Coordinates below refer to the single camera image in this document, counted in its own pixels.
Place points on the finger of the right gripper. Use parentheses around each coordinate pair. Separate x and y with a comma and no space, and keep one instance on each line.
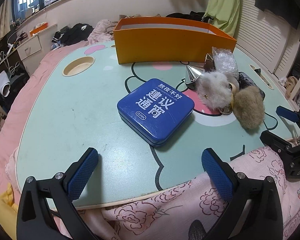
(276,143)
(293,116)

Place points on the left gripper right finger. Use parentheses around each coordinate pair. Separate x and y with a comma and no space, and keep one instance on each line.
(253,208)

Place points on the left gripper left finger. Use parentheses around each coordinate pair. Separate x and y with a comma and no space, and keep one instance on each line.
(35,218)

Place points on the blue metal tin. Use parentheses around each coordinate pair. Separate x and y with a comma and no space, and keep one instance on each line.
(155,110)

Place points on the white rolled object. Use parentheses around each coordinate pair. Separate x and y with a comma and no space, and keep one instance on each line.
(5,84)

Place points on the tan fluffy pompom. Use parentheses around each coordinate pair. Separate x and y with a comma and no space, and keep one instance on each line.
(248,108)

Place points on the white fluffy pompom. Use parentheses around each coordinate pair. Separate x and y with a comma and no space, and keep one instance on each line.
(213,90)

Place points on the pink floral quilt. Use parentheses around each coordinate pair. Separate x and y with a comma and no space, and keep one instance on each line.
(163,215)

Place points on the silver metal cone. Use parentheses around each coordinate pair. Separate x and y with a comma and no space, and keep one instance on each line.
(192,73)

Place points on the green hanging cloth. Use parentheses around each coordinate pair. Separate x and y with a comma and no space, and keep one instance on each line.
(225,14)

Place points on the black clothes on bed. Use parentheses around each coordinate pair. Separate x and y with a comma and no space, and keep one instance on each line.
(195,16)

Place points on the orange cardboard box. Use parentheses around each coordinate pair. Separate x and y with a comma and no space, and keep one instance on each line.
(156,39)

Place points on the white drawer cabinet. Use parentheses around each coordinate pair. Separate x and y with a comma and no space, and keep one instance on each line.
(33,50)

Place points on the small orange box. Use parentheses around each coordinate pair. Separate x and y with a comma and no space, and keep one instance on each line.
(38,28)

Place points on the black clothes pile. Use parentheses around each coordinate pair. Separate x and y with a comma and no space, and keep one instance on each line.
(68,36)

